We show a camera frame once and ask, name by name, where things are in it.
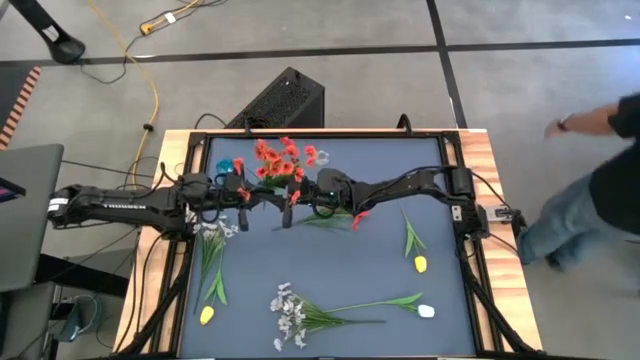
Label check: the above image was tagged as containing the teal cable coil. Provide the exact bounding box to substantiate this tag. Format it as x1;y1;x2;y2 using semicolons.
58;293;104;344

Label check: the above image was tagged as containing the black computer tower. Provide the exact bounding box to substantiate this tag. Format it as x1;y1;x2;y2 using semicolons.
224;66;326;130

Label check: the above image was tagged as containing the yellow floor cable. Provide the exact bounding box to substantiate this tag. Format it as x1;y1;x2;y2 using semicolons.
87;0;161;189

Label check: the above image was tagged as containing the yellow extension cord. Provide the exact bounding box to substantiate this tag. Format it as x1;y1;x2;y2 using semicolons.
139;0;201;36

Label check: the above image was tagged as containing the person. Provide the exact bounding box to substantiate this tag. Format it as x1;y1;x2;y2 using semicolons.
517;92;640;286

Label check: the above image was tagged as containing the grey connector box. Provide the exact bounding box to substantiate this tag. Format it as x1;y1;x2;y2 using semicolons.
482;203;522;225

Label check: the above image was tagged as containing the black desk base bar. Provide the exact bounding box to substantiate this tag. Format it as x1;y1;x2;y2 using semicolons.
34;252;130;299

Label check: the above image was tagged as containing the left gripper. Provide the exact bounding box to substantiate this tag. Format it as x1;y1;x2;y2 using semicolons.
218;173;270;233

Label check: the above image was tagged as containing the black aluminium table frame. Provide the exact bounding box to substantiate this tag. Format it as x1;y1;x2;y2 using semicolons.
113;127;544;360

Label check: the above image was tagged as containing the small white flower bouquet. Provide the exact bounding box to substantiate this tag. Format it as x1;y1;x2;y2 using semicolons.
191;214;241;316

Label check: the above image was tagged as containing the red flower bouquet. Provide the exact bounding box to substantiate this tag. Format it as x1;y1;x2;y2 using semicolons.
232;135;320;205
272;207;372;233

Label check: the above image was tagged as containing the white tulip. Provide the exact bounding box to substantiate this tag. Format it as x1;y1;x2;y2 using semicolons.
323;292;436;320

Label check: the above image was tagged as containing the yellow tulip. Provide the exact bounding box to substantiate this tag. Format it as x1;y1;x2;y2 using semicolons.
198;239;230;327
399;207;429;275

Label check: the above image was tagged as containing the large white flower bouquet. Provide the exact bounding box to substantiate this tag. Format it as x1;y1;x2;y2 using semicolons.
269;281;387;351

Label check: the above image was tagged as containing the grey desk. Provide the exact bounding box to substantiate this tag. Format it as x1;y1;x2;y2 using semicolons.
0;143;65;294

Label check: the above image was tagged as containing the dark screen device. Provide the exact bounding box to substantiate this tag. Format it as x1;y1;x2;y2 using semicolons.
0;177;27;204

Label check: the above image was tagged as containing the black mat orange striped edge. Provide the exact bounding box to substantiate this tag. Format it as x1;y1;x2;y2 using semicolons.
0;64;44;151

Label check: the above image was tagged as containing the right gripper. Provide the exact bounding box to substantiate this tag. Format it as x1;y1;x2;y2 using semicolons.
268;173;322;230

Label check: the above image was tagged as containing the blue-grey table mat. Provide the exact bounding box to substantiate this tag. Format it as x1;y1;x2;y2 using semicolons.
178;135;477;359

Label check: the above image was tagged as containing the black floor stand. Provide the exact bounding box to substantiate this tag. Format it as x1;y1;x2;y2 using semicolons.
7;0;86;65

